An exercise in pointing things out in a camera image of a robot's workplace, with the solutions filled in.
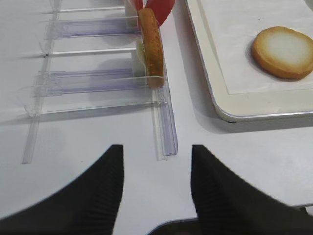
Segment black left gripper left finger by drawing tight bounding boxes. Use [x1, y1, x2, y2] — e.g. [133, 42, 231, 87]
[0, 144, 124, 235]

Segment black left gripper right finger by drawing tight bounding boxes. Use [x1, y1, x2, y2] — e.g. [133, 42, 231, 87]
[191, 145, 313, 235]

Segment bread slice on tray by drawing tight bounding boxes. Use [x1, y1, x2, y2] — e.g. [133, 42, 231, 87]
[251, 26, 313, 80]

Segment brown meat patty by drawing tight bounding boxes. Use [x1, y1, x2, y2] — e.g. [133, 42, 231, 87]
[138, 8, 164, 89]

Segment cream metal tray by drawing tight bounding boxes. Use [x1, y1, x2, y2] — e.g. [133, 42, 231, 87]
[186, 0, 313, 122]

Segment clear acrylic left rack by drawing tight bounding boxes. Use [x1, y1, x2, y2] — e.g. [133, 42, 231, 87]
[19, 0, 178, 164]

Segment white tray liner paper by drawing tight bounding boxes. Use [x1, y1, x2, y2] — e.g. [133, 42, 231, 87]
[198, 0, 313, 95]

